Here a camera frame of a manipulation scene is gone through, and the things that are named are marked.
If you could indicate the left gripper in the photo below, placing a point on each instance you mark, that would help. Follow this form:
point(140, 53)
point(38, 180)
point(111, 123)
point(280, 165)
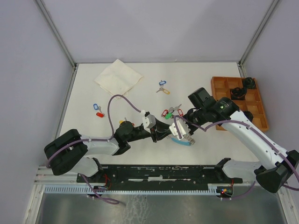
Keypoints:
point(159, 131)

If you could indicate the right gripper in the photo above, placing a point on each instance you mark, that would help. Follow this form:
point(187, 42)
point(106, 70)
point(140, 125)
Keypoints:
point(191, 129)

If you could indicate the red tag key bunch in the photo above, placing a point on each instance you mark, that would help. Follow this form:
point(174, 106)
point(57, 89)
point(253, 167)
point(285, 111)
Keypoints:
point(173, 110)

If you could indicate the blue handled key organiser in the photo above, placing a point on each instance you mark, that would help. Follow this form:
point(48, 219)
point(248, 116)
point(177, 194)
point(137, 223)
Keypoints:
point(183, 142)

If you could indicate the green tag key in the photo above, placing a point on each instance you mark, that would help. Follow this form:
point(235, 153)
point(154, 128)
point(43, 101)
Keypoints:
point(168, 115)

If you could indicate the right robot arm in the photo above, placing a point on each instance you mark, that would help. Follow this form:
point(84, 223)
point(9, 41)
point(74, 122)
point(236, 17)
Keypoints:
point(275, 164)

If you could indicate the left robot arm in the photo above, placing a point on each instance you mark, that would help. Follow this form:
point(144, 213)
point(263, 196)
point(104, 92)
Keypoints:
point(73, 152)

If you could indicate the blue tag upper key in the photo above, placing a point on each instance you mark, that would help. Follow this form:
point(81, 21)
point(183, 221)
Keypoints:
point(162, 82)

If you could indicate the blue tag key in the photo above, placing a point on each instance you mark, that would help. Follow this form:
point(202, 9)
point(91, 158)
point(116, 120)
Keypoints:
point(162, 82)
point(97, 107)

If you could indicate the black fabric bundle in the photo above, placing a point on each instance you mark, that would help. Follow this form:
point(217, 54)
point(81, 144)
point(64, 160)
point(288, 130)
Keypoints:
point(249, 115)
point(238, 93)
point(249, 83)

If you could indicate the black fabric bundle bottom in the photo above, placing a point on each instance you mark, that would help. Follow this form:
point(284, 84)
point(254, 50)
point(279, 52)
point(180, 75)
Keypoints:
point(249, 115)

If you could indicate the white folded cloth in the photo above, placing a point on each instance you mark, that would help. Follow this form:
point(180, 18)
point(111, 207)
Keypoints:
point(118, 78)

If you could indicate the black mounting plate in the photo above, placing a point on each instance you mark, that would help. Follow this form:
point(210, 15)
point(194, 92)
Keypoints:
point(161, 177)

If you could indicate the black fabric bundle top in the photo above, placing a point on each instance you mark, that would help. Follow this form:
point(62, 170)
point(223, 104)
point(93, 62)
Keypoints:
point(249, 83)

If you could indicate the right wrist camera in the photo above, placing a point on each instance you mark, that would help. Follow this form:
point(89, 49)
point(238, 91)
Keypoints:
point(179, 128)

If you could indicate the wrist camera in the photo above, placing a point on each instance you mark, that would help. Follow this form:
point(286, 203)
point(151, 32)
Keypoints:
point(179, 128)
point(148, 121)

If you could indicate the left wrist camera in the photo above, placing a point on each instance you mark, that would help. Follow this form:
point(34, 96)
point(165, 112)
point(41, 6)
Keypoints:
point(148, 121)

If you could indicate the right aluminium frame post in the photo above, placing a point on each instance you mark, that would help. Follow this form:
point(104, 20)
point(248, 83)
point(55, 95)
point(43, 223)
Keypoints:
point(257, 34)

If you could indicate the aluminium frame post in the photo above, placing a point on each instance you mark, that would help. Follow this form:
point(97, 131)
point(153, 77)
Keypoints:
point(257, 34)
point(46, 15)

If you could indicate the left aluminium frame post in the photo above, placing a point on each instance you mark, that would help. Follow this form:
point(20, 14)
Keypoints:
point(46, 15)

